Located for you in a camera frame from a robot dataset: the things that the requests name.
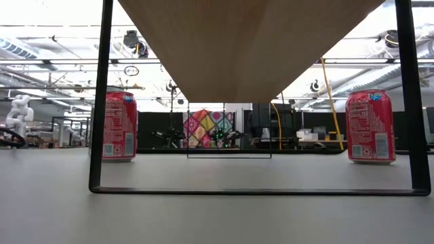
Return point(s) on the wooden shelf black metal frame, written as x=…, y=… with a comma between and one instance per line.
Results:
x=244, y=51

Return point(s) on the black lamp stand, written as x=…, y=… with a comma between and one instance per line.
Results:
x=170, y=87

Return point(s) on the black partition panel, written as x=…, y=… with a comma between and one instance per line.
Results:
x=400, y=118
x=149, y=122

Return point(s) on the black ceiling spotlight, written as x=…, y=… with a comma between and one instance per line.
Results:
x=130, y=39

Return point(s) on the black robot green lights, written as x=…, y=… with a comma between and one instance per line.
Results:
x=220, y=135

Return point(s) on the black tabletop robot arm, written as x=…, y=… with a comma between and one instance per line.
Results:
x=169, y=135

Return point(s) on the silver ventilation duct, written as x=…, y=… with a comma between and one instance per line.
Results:
x=383, y=76

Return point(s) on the red soda can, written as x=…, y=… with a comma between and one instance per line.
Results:
x=123, y=128
x=369, y=128

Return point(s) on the grey monitor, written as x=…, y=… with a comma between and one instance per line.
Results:
x=429, y=125

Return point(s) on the black round ceiling fixture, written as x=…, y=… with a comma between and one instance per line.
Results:
x=391, y=38

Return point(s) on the white box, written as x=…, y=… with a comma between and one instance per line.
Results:
x=304, y=135

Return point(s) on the large white robot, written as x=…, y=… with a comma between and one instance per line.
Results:
x=20, y=113

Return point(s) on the colourful patchwork panel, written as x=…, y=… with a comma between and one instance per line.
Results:
x=203, y=122

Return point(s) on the black tall cabinet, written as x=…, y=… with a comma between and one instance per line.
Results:
x=262, y=117

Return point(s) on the grey box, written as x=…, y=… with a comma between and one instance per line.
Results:
x=319, y=133

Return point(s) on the small white robot arm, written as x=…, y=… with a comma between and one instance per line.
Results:
x=75, y=133

